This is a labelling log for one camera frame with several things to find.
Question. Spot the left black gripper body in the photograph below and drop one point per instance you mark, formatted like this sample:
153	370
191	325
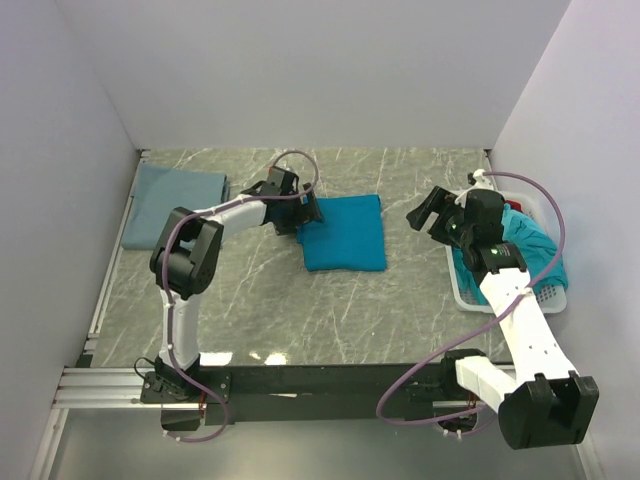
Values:
304	209

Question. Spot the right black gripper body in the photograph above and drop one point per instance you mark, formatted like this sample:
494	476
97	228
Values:
439	211

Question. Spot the bright blue t shirt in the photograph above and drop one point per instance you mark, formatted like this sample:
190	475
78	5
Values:
351	236

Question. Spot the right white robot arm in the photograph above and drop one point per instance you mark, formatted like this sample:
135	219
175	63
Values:
546	402

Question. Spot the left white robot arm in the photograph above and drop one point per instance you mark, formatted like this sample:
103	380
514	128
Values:
186	255

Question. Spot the red t shirt in basket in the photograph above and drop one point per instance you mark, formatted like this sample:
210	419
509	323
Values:
514	205

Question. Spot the teal t shirt in basket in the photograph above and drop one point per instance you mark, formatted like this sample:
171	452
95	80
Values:
536	247

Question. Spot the white plastic laundry basket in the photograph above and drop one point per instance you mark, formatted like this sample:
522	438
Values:
551	299

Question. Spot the folded grey-blue t shirt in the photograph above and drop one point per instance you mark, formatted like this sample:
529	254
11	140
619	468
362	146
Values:
158	191

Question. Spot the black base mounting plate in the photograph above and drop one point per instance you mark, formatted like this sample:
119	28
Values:
269	393

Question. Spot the aluminium rail frame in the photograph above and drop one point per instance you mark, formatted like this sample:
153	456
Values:
121	388

